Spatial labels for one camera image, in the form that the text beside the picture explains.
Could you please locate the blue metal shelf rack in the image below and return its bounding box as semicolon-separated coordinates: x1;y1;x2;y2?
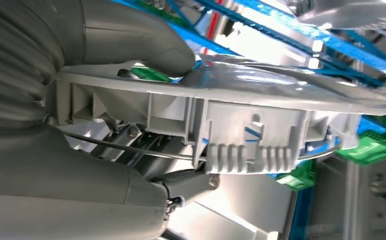
110;0;386;240

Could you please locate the red barrier belt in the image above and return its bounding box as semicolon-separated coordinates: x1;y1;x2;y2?
205;0;225;56

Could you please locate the green plastic crate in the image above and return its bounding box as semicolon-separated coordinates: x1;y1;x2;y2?
275;162;316;191
337;130;386;167

